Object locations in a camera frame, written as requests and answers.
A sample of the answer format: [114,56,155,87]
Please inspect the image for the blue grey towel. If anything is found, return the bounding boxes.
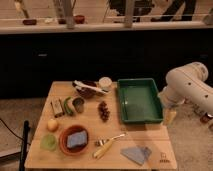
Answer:
[120,146,152,165]

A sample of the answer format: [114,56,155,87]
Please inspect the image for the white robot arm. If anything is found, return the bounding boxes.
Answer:
[158,62,213,126]

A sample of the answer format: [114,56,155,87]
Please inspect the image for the green plastic tray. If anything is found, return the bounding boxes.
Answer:
[117,78,163,124]

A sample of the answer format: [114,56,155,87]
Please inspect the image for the bunch of dark grapes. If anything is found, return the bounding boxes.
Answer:
[98,101,110,122]

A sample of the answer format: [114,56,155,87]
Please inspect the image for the white round cup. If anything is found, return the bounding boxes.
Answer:
[98,77,112,91]

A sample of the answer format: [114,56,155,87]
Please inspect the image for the dark brown bowl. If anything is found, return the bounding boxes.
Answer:
[72,81,104,99]

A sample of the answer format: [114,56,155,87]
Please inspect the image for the blue sponge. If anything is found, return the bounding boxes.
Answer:
[67,131,88,148]

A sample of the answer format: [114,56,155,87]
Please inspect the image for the white spatula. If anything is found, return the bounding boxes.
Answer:
[73,80,108,94]

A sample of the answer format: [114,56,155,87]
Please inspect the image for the terracotta bowl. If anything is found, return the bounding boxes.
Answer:
[59,125,89,156]

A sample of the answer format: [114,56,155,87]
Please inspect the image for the green cucumber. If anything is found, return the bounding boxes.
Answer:
[64,97,74,116]

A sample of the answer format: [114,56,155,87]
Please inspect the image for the brown rectangular box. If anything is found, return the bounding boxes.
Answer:
[50,99,64,118]

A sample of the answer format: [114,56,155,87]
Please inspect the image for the yellow lemon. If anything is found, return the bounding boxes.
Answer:
[47,119,59,132]

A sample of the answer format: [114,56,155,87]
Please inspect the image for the red bowl on sill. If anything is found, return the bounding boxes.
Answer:
[74,15,85,24]

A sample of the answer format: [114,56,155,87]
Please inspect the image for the wooden window sill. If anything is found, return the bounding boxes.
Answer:
[0,21,213,34]

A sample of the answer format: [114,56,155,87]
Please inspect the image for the dark dish on sill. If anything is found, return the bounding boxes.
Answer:
[22,19,37,25]

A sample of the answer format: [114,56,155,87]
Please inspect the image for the black chair frame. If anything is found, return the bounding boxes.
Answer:
[19,120,30,171]

